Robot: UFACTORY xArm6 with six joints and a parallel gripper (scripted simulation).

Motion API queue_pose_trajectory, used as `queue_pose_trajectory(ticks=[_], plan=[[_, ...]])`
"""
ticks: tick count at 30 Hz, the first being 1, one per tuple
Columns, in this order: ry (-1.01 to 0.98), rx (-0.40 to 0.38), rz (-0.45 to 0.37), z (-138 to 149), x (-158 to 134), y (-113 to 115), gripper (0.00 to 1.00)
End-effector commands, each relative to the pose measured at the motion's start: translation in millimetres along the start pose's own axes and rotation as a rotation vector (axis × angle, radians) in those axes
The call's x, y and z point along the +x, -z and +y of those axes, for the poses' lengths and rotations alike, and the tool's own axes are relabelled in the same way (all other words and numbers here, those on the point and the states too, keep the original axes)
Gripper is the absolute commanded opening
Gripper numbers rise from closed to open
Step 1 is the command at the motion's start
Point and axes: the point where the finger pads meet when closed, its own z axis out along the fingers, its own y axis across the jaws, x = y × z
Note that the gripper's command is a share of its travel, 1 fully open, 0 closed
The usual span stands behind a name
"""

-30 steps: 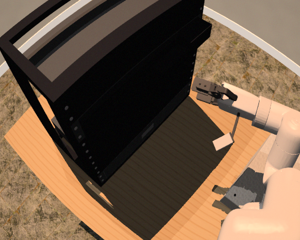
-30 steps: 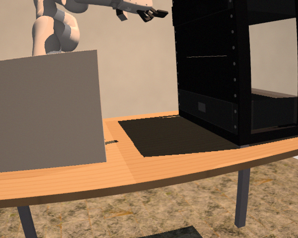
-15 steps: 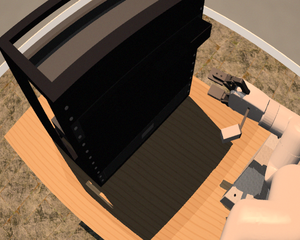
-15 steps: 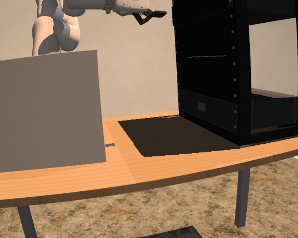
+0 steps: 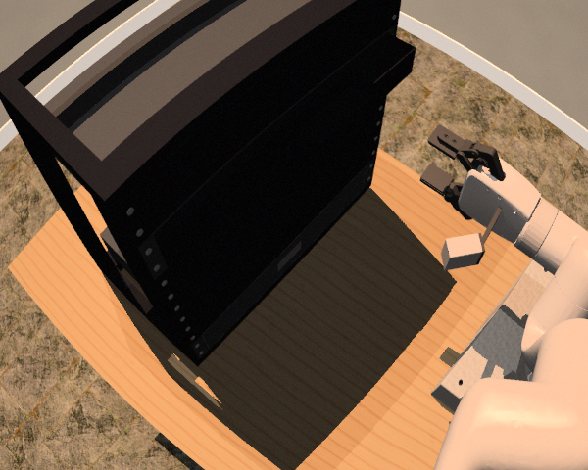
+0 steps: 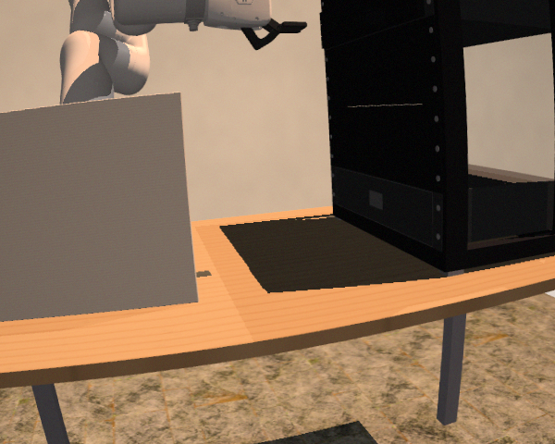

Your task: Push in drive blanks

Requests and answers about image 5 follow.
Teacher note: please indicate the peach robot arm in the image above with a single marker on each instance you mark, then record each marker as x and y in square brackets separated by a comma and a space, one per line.
[503, 424]

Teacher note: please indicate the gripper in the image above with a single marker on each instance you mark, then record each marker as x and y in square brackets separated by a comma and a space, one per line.
[482, 193]

